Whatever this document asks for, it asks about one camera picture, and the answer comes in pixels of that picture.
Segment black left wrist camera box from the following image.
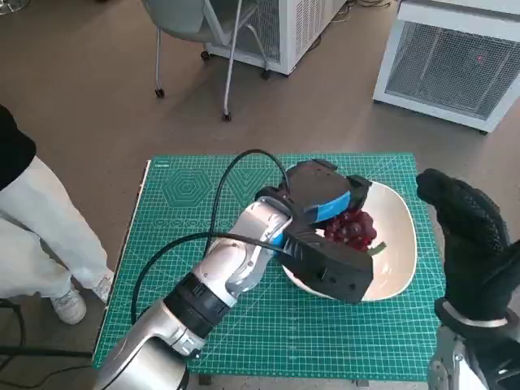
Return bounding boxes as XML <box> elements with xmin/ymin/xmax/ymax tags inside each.
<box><xmin>279</xmin><ymin>225</ymin><xmax>375</xmax><ymax>305</ymax></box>

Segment white square plate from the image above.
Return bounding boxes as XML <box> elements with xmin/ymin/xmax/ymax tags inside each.
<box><xmin>279</xmin><ymin>178</ymin><xmax>418</xmax><ymax>302</ymax></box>

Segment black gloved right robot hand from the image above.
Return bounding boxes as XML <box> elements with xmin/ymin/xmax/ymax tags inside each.
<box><xmin>416</xmin><ymin>168</ymin><xmax>520</xmax><ymax>323</ymax></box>

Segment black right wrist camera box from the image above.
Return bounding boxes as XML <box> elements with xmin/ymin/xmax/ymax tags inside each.
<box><xmin>466</xmin><ymin>331</ymin><xmax>520</xmax><ymax>390</ymax></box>

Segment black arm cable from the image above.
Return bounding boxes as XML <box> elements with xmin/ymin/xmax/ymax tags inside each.
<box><xmin>132</xmin><ymin>231</ymin><xmax>288</xmax><ymax>324</ymax></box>
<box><xmin>205</xmin><ymin>149</ymin><xmax>293</xmax><ymax>247</ymax></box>

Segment grey chair with metal legs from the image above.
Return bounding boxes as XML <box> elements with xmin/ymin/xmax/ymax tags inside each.
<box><xmin>140</xmin><ymin>0</ymin><xmax>271</xmax><ymax>122</ymax></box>

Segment white mesh cabinet on castors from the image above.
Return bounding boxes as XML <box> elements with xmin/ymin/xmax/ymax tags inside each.
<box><xmin>201</xmin><ymin>0</ymin><xmax>350</xmax><ymax>80</ymax></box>
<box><xmin>372</xmin><ymin>0</ymin><xmax>520</xmax><ymax>136</ymax></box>

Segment red toy grapes with leaf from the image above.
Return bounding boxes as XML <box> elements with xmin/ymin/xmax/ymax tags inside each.
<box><xmin>323</xmin><ymin>209</ymin><xmax>387</xmax><ymax>257</ymax></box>

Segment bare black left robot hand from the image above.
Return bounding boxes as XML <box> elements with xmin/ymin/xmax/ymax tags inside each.
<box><xmin>262</xmin><ymin>159</ymin><xmax>374</xmax><ymax>225</ymax></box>

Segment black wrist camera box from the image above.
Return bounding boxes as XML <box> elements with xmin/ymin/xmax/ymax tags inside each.
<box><xmin>279</xmin><ymin>225</ymin><xmax>375</xmax><ymax>305</ymax></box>
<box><xmin>466</xmin><ymin>331</ymin><xmax>520</xmax><ymax>390</ymax></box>

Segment person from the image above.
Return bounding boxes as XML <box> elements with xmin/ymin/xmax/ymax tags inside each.
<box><xmin>0</xmin><ymin>103</ymin><xmax>117</xmax><ymax>326</ymax></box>

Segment green cutting mat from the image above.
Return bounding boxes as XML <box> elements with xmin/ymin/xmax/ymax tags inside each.
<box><xmin>93</xmin><ymin>152</ymin><xmax>442</xmax><ymax>375</ymax></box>

